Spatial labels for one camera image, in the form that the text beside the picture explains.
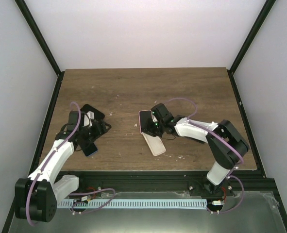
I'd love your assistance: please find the pink phone case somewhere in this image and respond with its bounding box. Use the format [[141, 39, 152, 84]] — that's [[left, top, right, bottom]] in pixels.
[[138, 109, 153, 133]]

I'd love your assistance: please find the pink-edged black phone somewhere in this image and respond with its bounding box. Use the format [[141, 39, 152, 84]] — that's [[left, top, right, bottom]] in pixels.
[[139, 110, 153, 133]]

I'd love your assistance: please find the white phone case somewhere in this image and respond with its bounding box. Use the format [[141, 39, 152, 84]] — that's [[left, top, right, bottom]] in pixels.
[[141, 133, 166, 156]]

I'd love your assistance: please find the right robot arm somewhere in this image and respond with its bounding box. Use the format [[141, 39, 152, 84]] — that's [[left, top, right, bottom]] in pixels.
[[138, 103, 250, 196]]

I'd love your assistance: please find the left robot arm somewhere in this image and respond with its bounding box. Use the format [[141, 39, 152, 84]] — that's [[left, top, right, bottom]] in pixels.
[[14, 104, 111, 222]]

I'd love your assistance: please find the black phone case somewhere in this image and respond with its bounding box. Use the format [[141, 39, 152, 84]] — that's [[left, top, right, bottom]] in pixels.
[[81, 104, 105, 120]]

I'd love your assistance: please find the blue-edged black phone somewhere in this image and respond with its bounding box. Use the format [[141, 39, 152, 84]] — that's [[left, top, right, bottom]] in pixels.
[[77, 141, 98, 157]]

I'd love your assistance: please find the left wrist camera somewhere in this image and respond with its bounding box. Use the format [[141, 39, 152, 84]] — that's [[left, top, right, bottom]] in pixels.
[[84, 111, 95, 127]]

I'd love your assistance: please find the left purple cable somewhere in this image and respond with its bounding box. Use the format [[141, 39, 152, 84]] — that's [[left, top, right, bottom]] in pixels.
[[26, 101, 85, 226]]

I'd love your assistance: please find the purple cable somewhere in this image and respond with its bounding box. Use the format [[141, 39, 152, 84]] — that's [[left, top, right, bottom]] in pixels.
[[26, 101, 85, 226], [162, 97, 245, 214]]

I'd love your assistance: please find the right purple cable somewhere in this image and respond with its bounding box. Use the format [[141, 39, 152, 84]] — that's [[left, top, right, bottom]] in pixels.
[[162, 97, 245, 214]]

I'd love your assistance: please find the light blue slotted cable duct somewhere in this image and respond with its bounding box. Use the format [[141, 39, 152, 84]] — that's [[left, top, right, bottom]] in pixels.
[[57, 199, 207, 210]]

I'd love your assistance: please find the black aluminium frame rail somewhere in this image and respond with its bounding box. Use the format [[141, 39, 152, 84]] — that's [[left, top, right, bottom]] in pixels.
[[56, 170, 277, 197]]

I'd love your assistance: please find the left black frame post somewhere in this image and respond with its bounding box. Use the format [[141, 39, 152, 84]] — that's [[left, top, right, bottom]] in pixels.
[[14, 0, 62, 76]]

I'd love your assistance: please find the black frame post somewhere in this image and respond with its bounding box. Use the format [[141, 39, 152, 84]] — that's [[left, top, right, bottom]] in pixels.
[[14, 0, 62, 76], [229, 0, 277, 73]]

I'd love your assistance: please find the right black frame post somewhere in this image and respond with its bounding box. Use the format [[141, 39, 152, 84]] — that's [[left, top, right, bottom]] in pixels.
[[229, 0, 277, 73]]

